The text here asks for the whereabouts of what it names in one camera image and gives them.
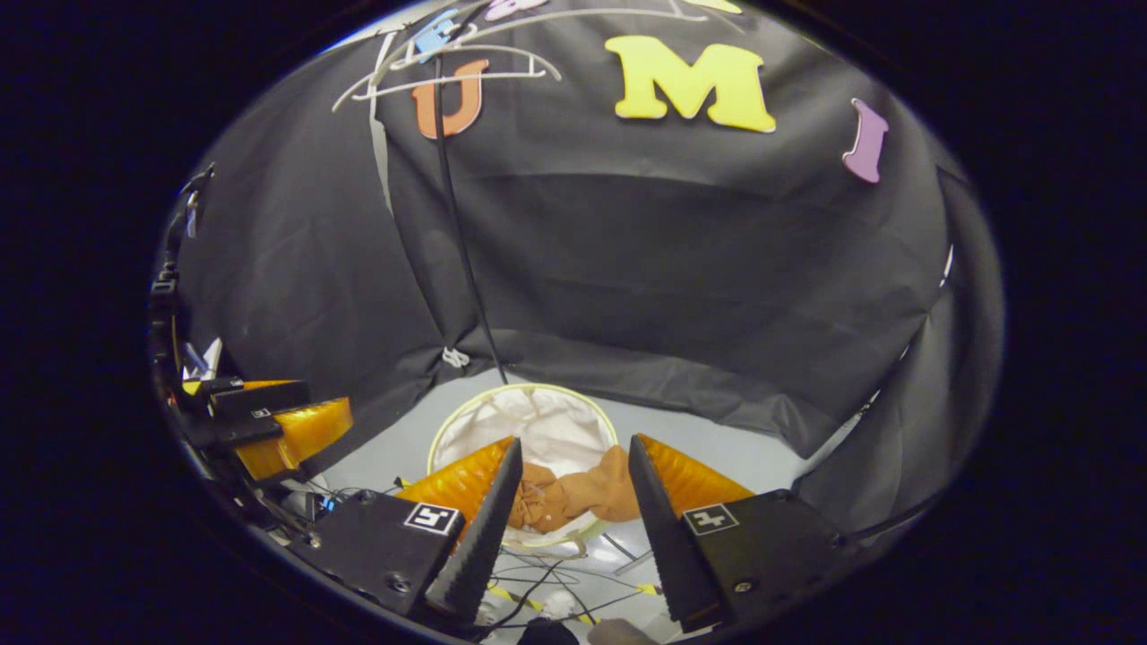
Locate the black backdrop cloth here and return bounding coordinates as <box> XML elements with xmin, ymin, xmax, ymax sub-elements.
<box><xmin>372</xmin><ymin>0</ymin><xmax>951</xmax><ymax>460</ymax></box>
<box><xmin>175</xmin><ymin>36</ymin><xmax>449</xmax><ymax>476</ymax></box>
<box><xmin>793</xmin><ymin>166</ymin><xmax>1005</xmax><ymax>538</ymax></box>

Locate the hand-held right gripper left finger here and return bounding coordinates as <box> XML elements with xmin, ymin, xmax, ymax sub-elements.
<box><xmin>287</xmin><ymin>436</ymin><xmax>523</xmax><ymax>628</ymax></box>

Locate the black clothes rack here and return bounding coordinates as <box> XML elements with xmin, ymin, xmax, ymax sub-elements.
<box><xmin>430</xmin><ymin>54</ymin><xmax>512</xmax><ymax>388</ymax></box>

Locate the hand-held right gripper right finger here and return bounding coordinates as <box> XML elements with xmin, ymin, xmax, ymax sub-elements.
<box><xmin>627</xmin><ymin>434</ymin><xmax>848</xmax><ymax>632</ymax></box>

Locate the black cable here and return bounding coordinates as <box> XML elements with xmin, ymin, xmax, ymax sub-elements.
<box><xmin>484</xmin><ymin>537</ymin><xmax>648</xmax><ymax>633</ymax></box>

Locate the brown shirt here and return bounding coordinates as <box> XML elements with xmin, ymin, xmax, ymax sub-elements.
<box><xmin>506</xmin><ymin>445</ymin><xmax>642</xmax><ymax>536</ymax></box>

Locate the white laundry hamper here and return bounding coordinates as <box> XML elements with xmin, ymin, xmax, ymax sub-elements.
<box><xmin>427</xmin><ymin>383</ymin><xmax>621</xmax><ymax>556</ymax></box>

